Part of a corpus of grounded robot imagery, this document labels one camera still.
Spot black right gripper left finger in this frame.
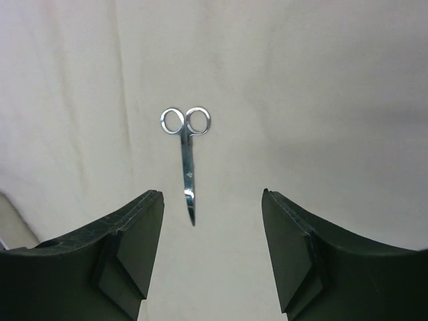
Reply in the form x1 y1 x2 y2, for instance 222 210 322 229
1 190 165 320

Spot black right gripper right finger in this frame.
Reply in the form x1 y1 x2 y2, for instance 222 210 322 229
261 190 427 320

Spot beige cloth wrap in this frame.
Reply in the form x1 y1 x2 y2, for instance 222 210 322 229
1 1 427 320

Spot steel surgical scissors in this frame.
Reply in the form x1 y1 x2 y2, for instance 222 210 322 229
160 106 211 227

